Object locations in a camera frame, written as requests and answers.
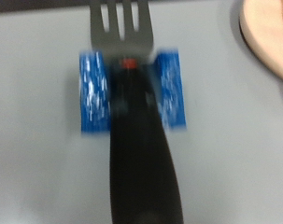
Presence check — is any metal spatula black handle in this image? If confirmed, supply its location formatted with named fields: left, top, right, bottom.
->
left=89, top=0, right=184, bottom=224

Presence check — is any blue spatula grip block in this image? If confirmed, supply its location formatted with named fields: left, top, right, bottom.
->
left=78, top=48, right=188, bottom=136

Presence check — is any silver toaster oven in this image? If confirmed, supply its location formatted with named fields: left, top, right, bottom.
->
left=0, top=0, right=283, bottom=224

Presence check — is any round wooden cutting board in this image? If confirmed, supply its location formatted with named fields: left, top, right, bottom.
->
left=238, top=0, right=283, bottom=85

